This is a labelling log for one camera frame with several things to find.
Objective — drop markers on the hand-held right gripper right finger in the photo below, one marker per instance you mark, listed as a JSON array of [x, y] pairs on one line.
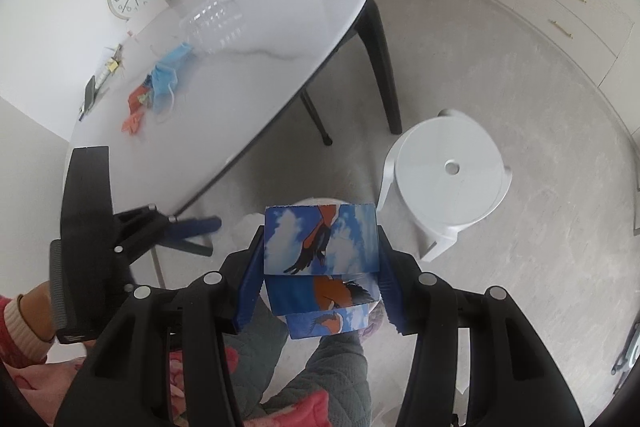
[[395, 302]]

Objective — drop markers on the blue face mask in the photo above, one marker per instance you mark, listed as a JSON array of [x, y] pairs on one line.
[[167, 74]]

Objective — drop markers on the dark blue wrapper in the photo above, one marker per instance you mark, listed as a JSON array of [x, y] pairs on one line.
[[148, 84]]

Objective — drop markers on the black table leg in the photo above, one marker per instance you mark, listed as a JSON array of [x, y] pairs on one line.
[[382, 67], [316, 119]]

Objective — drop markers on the person's grey quilted pants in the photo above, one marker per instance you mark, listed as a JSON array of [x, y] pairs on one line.
[[340, 367]]

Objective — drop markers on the blue bird print box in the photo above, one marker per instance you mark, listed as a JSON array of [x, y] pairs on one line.
[[320, 242]]

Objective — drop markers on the pink-orange paper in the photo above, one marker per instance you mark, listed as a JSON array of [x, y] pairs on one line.
[[132, 124]]

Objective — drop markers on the blue pen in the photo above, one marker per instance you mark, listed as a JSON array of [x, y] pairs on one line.
[[82, 114]]

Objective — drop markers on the orange-red paper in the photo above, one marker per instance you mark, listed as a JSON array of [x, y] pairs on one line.
[[136, 101]]

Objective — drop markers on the pile of white papers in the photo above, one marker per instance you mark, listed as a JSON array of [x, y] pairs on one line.
[[107, 72]]

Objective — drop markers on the black smartphone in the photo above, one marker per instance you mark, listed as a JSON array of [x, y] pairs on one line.
[[90, 96]]

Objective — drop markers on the person's left forearm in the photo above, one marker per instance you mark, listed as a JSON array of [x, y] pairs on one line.
[[15, 337]]

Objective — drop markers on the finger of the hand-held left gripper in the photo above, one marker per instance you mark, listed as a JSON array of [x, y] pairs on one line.
[[192, 247], [200, 224]]

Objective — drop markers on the white plastic stool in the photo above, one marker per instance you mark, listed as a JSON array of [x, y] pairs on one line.
[[440, 197]]

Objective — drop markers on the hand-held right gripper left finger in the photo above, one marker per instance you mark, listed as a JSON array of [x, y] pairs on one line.
[[247, 287]]

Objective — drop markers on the person's pink floral jacket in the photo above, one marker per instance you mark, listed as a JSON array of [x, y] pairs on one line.
[[30, 387]]

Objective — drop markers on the green paper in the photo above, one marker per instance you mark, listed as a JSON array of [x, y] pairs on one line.
[[145, 98]]

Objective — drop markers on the person's left hand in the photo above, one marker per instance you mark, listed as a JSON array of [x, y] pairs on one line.
[[37, 307]]

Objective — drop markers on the yellow binder clip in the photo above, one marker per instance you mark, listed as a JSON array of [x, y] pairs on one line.
[[115, 65]]

